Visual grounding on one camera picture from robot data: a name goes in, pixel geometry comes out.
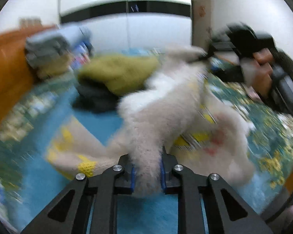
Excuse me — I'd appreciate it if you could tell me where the beige fuzzy sweater yellow pattern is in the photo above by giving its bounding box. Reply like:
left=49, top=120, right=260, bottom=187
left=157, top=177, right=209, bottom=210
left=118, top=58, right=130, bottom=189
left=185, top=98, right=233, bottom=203
left=46, top=46, right=255, bottom=197

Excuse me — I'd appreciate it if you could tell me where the person's hand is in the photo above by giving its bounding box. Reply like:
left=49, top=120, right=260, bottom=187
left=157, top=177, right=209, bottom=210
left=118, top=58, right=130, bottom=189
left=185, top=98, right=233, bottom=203
left=240, top=49, right=274, bottom=97

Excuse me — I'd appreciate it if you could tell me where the beige door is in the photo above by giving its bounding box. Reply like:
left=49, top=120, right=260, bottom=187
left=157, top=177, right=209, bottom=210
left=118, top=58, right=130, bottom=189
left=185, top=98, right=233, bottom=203
left=192, top=0, right=212, bottom=51

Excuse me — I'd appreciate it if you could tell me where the red door decoration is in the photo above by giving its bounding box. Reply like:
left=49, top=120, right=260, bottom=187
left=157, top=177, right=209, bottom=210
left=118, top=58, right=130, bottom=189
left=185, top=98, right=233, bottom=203
left=198, top=5, right=206, bottom=18

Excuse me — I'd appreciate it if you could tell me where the olive green knit sweater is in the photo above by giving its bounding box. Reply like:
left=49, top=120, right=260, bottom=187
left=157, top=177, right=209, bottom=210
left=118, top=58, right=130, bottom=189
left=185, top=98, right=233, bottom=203
left=78, top=54, right=160, bottom=96

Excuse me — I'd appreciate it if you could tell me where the white black wardrobe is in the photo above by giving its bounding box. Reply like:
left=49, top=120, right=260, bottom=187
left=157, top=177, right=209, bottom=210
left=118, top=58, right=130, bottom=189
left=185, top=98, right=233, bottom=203
left=59, top=0, right=192, bottom=52

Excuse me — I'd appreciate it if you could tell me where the dark grey folded garment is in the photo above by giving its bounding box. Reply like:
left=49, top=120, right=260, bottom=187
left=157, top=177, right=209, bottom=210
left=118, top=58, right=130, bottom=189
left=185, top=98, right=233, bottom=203
left=72, top=83, right=120, bottom=113

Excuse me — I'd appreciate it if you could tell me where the colourful patterned folded blanket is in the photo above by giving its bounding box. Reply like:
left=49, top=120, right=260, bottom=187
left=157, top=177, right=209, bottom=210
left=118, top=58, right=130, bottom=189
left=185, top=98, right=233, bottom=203
left=70, top=41, right=93, bottom=70

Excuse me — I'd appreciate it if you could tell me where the cream floral folded blanket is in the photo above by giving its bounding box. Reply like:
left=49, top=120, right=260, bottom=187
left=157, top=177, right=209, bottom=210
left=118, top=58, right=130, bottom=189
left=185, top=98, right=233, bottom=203
left=36, top=54, right=72, bottom=80

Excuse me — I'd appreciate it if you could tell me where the wooden headboard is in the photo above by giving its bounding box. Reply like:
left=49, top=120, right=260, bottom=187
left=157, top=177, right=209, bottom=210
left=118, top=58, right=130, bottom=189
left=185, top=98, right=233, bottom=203
left=0, top=25, right=55, bottom=123

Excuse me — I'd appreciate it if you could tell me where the blue grey folded quilt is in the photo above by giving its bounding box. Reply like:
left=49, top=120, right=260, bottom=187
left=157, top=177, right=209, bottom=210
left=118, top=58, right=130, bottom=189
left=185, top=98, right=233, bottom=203
left=25, top=24, right=92, bottom=68

